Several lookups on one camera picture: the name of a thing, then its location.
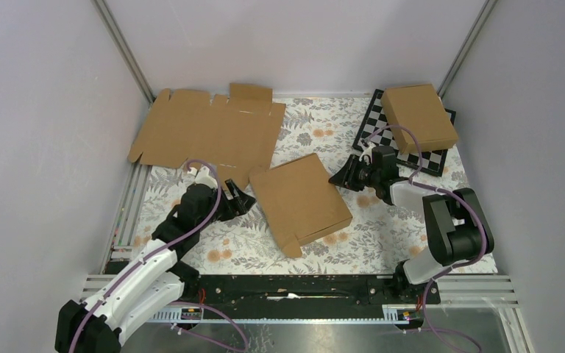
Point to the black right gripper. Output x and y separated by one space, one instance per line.
345 178

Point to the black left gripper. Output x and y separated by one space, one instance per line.
236 206

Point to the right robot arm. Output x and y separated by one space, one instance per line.
456 228

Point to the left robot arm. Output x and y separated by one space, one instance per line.
105 321

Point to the closed brown cardboard box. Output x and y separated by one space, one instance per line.
421 117

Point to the black white chessboard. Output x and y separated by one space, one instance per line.
433 162

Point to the flat cardboard sheet stack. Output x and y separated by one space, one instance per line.
237 133

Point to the floral patterned table mat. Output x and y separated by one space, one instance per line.
378 237

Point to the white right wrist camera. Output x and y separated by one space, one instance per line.
366 156

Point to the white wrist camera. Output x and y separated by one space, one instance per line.
203 176
366 156

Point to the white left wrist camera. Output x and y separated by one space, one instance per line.
203 176

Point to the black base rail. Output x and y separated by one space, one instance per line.
338 297

